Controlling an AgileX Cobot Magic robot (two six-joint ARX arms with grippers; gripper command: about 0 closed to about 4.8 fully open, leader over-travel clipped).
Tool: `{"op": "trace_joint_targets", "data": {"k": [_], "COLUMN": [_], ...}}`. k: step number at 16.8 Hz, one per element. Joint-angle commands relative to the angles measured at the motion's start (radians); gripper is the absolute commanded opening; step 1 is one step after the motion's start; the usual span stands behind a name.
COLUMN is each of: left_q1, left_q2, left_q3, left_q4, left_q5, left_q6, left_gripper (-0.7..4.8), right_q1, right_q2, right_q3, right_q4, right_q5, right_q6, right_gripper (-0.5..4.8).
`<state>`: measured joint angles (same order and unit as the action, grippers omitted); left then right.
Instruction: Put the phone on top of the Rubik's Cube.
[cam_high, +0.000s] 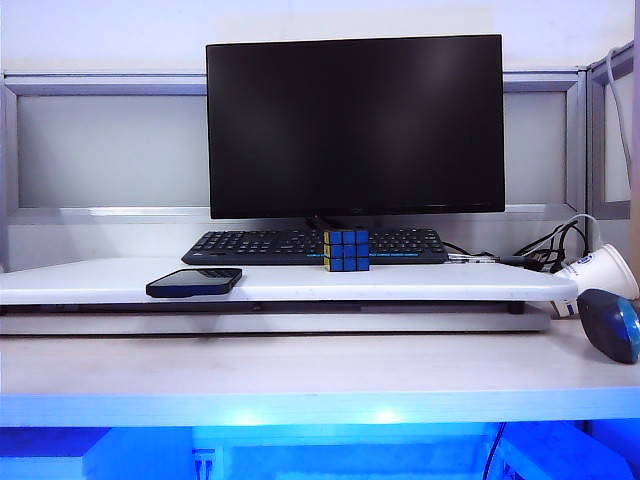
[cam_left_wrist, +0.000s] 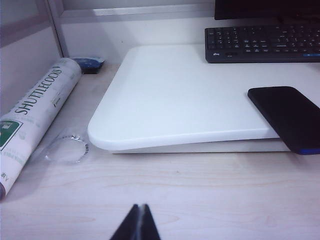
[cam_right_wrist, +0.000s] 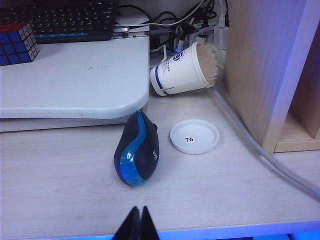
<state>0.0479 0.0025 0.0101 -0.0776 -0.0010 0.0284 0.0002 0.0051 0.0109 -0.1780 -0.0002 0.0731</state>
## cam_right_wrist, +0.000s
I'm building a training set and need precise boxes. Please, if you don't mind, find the white round lid numbered 76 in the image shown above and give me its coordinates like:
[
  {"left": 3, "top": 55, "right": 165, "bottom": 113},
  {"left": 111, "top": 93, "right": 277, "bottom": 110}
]
[{"left": 169, "top": 119, "right": 220, "bottom": 155}]

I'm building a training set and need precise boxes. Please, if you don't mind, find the black and blue computer mouse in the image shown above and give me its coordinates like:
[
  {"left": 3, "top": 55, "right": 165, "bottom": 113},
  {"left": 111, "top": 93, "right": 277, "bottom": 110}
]
[{"left": 112, "top": 110, "right": 161, "bottom": 188}]

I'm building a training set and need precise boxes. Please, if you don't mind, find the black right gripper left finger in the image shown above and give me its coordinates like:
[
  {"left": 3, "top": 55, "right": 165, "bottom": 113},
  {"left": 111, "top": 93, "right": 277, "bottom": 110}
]
[{"left": 113, "top": 205, "right": 142, "bottom": 240}]

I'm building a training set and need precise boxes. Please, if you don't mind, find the white paper cup blue print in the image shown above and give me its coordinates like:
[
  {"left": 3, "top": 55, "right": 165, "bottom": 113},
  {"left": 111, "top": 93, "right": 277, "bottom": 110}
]
[{"left": 149, "top": 41, "right": 222, "bottom": 97}]

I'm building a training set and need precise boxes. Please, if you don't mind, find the white desk riser platform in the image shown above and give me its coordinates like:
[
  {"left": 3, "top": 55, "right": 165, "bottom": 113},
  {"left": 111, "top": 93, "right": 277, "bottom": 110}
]
[{"left": 0, "top": 36, "right": 151, "bottom": 133}]

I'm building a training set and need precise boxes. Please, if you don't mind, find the white cable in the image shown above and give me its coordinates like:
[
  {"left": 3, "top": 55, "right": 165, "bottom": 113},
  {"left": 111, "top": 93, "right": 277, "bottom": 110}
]
[{"left": 143, "top": 0, "right": 226, "bottom": 27}]

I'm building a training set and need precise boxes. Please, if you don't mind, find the light wooden shelf unit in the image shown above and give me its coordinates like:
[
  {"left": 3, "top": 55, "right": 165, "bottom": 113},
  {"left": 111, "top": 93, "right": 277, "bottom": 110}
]
[{"left": 223, "top": 0, "right": 320, "bottom": 154}]

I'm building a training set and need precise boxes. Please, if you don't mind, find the clear plastic hose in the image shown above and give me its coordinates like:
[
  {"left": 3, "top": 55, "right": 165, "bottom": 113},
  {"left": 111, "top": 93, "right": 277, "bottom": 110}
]
[{"left": 208, "top": 88, "right": 320, "bottom": 201}]

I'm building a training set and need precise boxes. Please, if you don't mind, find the white power adapter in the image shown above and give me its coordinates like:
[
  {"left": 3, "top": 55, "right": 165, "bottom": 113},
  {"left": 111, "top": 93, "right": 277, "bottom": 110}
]
[{"left": 213, "top": 13, "right": 230, "bottom": 52}]

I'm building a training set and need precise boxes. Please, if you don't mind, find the black computer keyboard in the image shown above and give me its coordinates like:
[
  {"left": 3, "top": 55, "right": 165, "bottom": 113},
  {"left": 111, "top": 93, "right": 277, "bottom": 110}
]
[{"left": 0, "top": 0, "right": 118, "bottom": 45}]

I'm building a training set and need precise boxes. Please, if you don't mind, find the black cable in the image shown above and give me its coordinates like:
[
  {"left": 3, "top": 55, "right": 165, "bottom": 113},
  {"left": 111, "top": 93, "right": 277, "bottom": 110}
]
[{"left": 116, "top": 4, "right": 152, "bottom": 21}]

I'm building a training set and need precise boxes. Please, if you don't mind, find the bundle of wooden sticks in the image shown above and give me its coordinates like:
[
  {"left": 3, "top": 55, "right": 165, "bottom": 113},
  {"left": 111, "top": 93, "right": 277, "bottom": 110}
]
[{"left": 196, "top": 43, "right": 222, "bottom": 88}]

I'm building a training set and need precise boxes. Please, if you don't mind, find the Rubik's cube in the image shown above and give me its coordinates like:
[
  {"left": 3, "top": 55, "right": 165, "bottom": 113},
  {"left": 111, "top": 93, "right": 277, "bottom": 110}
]
[{"left": 0, "top": 21, "right": 41, "bottom": 66}]

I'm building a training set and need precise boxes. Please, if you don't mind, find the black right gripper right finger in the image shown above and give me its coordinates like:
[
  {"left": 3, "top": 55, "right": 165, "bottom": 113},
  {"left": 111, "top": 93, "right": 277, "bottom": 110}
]
[{"left": 140, "top": 205, "right": 160, "bottom": 240}]

